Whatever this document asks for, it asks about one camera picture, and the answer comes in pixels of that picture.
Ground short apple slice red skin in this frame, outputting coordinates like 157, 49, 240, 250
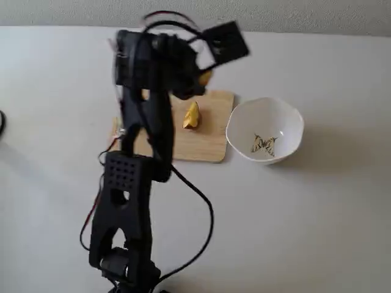
182, 101, 203, 131

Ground wooden cutting board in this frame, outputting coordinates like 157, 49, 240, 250
106, 90, 235, 164

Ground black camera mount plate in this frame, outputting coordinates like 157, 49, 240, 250
191, 20, 251, 73

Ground thin apple slice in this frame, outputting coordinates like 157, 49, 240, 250
197, 70, 213, 86

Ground black camera cable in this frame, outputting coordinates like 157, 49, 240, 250
152, 164, 215, 284

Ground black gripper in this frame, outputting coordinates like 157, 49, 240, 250
152, 32, 207, 101

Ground white bowl butterfly print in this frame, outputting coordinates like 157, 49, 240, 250
225, 96, 305, 165

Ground red white servo cable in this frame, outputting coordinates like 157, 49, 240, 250
79, 11, 199, 251

